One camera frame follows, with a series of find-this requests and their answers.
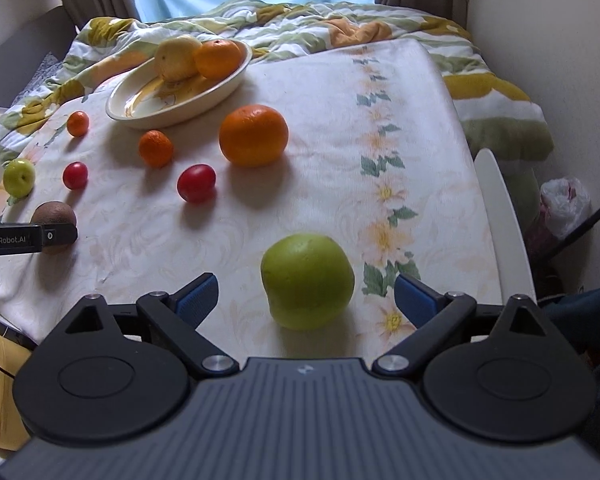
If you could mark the small green apple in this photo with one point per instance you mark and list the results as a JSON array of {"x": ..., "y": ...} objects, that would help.
[{"x": 19, "y": 178}]

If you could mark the small mandarin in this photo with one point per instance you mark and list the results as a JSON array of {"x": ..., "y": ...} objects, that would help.
[{"x": 78, "y": 124}]

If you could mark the grey headboard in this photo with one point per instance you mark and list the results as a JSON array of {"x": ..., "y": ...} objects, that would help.
[{"x": 20, "y": 45}]

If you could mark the small red tomato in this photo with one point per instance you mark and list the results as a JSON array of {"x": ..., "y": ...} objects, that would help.
[{"x": 75, "y": 175}]

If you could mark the grey patterned bed sheet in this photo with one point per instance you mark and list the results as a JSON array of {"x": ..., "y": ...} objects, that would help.
[{"x": 37, "y": 77}]

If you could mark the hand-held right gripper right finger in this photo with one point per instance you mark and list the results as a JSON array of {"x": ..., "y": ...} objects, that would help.
[{"x": 415, "y": 301}]

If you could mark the white chair back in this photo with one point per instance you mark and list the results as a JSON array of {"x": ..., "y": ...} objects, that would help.
[{"x": 505, "y": 220}]

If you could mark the person's dark trouser leg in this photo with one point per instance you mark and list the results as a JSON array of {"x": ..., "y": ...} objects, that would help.
[{"x": 590, "y": 320}]

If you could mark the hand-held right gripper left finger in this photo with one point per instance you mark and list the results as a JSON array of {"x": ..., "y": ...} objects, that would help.
[{"x": 197, "y": 300}]

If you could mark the white plastic bag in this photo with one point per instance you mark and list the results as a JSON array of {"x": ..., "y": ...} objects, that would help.
[{"x": 565, "y": 205}]

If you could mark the large orange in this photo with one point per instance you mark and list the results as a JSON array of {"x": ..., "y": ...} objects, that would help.
[{"x": 252, "y": 135}]

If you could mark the yellow cloth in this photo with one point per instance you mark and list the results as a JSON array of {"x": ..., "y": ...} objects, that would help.
[{"x": 5, "y": 410}]

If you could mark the large green apple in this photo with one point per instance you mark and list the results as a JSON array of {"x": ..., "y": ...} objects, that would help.
[{"x": 307, "y": 285}]

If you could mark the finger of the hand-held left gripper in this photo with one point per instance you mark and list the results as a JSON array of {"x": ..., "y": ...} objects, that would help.
[{"x": 60, "y": 236}]

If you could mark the cream ceramic bowl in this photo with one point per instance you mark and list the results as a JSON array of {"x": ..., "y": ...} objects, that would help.
[{"x": 145, "y": 105}]

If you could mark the yellow pear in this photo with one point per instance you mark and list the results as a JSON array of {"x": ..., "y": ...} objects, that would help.
[{"x": 177, "y": 60}]

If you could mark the striped floral blanket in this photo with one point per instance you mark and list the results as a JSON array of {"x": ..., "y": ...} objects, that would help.
[{"x": 330, "y": 25}]

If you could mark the brown kiwi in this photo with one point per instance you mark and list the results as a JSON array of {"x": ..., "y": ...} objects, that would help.
[{"x": 54, "y": 214}]

